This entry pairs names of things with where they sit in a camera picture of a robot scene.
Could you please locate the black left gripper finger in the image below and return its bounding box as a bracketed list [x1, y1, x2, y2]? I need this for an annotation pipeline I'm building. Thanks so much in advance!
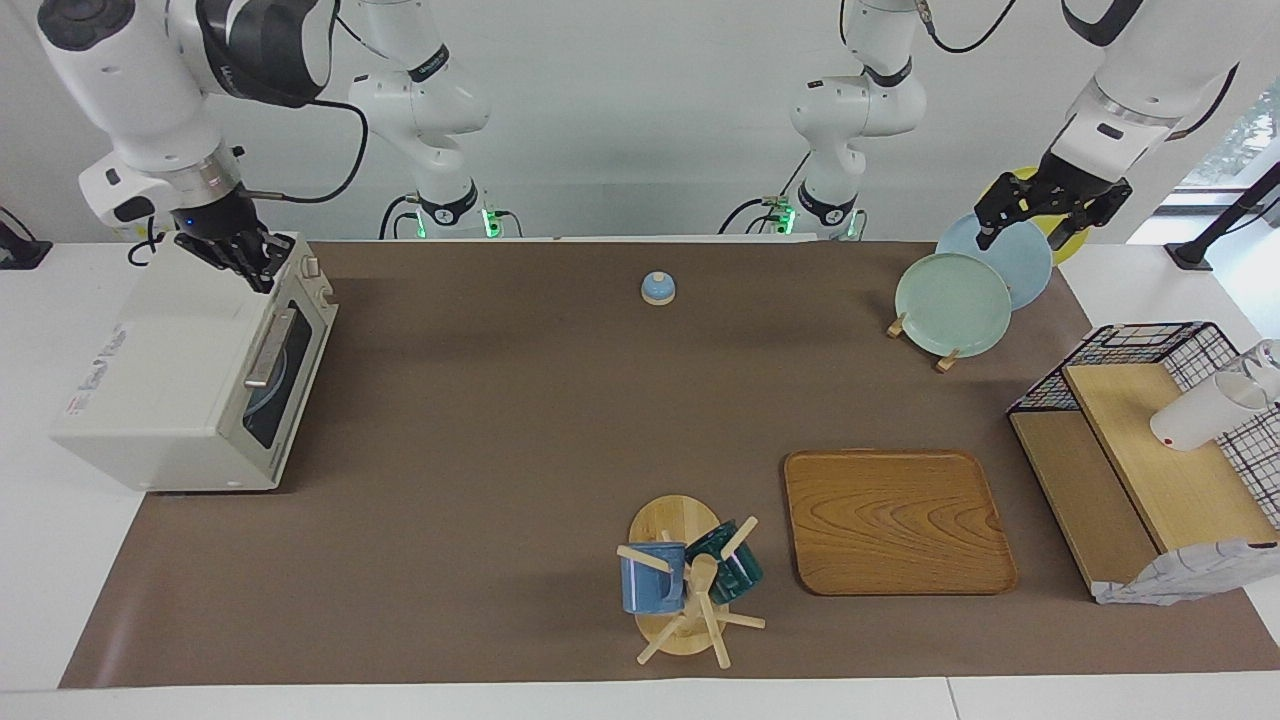
[975, 178, 1031, 251]
[1070, 195, 1127, 241]

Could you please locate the glass oven door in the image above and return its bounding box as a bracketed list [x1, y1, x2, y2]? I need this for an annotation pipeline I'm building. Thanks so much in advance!
[240, 232, 339, 491]

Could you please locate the light blue plate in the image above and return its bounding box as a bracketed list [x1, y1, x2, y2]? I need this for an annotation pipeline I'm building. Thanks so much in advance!
[246, 345, 293, 421]

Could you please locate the white toaster oven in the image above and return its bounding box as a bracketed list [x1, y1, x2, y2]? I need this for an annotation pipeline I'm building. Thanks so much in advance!
[50, 232, 339, 493]

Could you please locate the yellow plate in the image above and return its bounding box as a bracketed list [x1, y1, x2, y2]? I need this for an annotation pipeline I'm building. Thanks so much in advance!
[1010, 165, 1087, 266]

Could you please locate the pale blue upright plate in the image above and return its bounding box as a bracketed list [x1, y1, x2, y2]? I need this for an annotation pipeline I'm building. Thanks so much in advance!
[936, 210, 1054, 311]

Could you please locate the mint green plate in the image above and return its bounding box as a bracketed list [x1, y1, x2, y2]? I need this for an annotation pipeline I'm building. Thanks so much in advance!
[894, 252, 1013, 359]

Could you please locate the wooden plate rack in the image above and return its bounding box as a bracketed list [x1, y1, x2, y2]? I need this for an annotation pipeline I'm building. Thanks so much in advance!
[886, 312, 961, 374]

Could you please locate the white paper cup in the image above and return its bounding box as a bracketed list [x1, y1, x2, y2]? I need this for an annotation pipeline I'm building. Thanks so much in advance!
[1149, 372, 1269, 453]

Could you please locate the clear drinking glass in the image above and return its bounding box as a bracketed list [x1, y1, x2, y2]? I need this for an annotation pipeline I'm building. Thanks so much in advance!
[1240, 339, 1280, 401]

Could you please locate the light wooden stepped shelf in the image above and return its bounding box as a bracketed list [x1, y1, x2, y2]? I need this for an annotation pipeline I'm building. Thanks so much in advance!
[1008, 362, 1280, 601]

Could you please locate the brown table mat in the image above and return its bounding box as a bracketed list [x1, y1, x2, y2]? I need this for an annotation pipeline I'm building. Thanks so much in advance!
[58, 240, 1280, 689]

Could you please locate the brown wooden tray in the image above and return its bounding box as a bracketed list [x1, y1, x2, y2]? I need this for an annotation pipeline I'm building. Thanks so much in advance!
[783, 449, 1019, 597]

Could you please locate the white checkered cloth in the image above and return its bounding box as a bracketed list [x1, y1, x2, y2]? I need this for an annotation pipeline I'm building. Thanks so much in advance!
[1092, 538, 1280, 606]

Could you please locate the dark green mug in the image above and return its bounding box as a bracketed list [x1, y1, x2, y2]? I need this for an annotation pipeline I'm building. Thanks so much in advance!
[684, 520, 765, 605]

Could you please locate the wooden mug tree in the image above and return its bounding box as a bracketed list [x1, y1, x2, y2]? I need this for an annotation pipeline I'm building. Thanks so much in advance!
[616, 494, 767, 669]

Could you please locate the blue mug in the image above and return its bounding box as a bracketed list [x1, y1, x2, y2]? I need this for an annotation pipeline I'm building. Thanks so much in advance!
[620, 541, 689, 615]

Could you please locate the black coiled cable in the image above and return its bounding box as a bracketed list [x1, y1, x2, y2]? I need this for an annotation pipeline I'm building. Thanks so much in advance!
[127, 215, 169, 266]

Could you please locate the black camera stand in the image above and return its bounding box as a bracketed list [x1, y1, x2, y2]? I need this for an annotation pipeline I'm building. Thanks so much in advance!
[1165, 160, 1280, 271]

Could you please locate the black wire basket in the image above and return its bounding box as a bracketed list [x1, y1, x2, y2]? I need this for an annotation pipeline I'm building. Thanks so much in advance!
[1007, 321, 1280, 531]

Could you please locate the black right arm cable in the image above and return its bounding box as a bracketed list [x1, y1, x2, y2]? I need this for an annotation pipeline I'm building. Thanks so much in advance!
[240, 95, 369, 206]

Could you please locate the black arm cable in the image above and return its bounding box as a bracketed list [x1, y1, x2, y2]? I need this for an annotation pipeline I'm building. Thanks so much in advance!
[240, 95, 369, 206]
[920, 0, 1016, 55]

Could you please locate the window with dark frame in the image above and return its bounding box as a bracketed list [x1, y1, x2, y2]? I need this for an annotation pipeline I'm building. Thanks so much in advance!
[1170, 80, 1280, 216]

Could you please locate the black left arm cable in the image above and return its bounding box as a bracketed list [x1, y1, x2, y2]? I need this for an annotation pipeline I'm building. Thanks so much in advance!
[920, 0, 1016, 55]

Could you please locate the black clamp mount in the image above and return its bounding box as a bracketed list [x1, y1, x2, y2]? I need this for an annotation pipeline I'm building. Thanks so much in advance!
[0, 205, 53, 271]

